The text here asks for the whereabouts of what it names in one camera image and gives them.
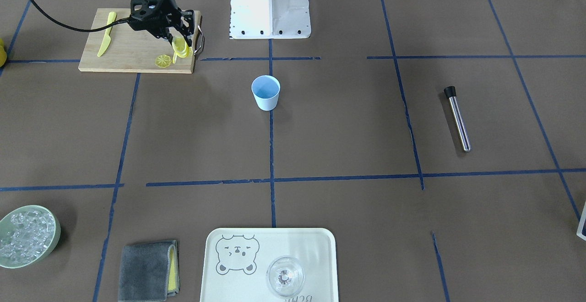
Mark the yellow lemon at edge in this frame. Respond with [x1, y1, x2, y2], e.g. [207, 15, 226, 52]
[0, 38, 8, 68]

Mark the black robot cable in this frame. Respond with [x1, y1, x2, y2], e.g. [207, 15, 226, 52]
[21, 0, 133, 33]

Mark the lemon peel ring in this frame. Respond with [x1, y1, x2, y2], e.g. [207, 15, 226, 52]
[172, 46, 192, 65]

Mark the light blue cup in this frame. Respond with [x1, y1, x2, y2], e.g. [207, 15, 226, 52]
[251, 75, 281, 112]

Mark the wooden cutting board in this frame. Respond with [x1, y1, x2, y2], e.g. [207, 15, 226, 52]
[79, 23, 195, 74]

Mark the grey folded cloth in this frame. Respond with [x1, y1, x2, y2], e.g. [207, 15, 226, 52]
[118, 239, 180, 302]

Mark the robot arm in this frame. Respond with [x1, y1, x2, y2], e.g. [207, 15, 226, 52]
[128, 0, 195, 46]

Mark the green bowl of ice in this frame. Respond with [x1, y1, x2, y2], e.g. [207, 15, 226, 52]
[0, 205, 61, 269]

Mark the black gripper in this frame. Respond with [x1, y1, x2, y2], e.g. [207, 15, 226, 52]
[128, 0, 196, 47]

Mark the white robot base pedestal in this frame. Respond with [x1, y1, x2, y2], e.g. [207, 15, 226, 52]
[229, 0, 312, 40]

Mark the yellow plastic knife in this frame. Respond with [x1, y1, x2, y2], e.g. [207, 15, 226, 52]
[97, 11, 117, 57]

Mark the cream bear tray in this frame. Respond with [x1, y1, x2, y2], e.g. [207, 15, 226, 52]
[200, 228, 339, 302]

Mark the clear glass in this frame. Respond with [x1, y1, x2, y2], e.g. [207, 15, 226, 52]
[266, 255, 305, 298]

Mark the yellow lemon slice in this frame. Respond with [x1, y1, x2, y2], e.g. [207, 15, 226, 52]
[171, 36, 190, 58]

